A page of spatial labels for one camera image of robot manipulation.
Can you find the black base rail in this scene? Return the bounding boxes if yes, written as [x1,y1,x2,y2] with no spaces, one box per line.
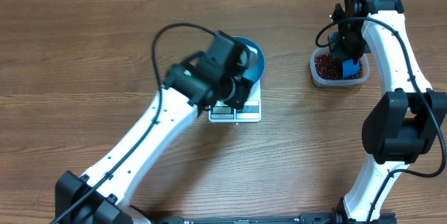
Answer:
[146,212,397,224]

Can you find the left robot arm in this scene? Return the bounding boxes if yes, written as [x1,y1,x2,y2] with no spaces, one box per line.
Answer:
[54,62,263,223]

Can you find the red adzuki beans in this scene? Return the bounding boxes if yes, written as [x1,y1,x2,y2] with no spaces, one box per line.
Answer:
[314,54,363,80]

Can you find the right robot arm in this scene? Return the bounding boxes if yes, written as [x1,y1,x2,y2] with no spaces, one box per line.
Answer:
[327,0,446,223]

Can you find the blue metal bowl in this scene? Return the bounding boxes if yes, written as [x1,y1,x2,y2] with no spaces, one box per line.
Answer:
[233,36,265,83]

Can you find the blue plastic measuring scoop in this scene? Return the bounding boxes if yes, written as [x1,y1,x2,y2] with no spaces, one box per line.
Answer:
[342,59,360,80]

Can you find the clear plastic food container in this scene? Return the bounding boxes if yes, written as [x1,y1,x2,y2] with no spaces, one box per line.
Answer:
[309,47,370,88]

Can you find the white digital kitchen scale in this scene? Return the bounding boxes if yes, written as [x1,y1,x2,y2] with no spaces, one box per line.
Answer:
[208,80,262,123]

